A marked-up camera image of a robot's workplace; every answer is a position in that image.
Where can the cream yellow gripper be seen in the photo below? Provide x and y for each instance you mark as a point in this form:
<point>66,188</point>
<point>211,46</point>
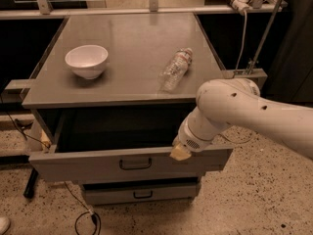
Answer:
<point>192,140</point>

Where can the grey top drawer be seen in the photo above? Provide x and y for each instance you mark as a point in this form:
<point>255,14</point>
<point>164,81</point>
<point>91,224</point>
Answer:
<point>120,145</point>

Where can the grey drawer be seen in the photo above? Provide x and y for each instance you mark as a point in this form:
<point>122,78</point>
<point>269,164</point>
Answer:
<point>120,145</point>
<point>141,191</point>

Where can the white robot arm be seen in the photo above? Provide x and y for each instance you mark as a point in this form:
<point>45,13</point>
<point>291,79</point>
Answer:
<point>222,103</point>

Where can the grey bottom drawer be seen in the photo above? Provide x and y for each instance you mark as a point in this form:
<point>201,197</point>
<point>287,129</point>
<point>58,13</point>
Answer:
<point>141,191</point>

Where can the grey drawer cabinet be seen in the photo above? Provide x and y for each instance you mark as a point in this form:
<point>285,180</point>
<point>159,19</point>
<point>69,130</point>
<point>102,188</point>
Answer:
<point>139,47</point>

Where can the clear plastic water bottle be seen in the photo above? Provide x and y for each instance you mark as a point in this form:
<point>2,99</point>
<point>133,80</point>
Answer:
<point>176,68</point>

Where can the white ceramic bowl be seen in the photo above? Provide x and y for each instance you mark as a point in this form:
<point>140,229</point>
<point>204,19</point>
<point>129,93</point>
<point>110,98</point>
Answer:
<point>87,61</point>

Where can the diagonal metal rod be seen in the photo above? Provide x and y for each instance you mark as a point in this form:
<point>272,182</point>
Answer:
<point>265,30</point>

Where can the black cylindrical bar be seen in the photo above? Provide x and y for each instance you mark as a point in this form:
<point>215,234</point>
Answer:
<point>30,186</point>

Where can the white shoe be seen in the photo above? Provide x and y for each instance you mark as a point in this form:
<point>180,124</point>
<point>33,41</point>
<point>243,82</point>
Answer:
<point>4,224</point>

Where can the grey metal bracket block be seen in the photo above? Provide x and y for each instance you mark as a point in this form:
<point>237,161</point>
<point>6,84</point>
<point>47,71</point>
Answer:
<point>258,76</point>

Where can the grey metal rail frame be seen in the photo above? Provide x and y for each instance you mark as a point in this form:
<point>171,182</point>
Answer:
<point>130,9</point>

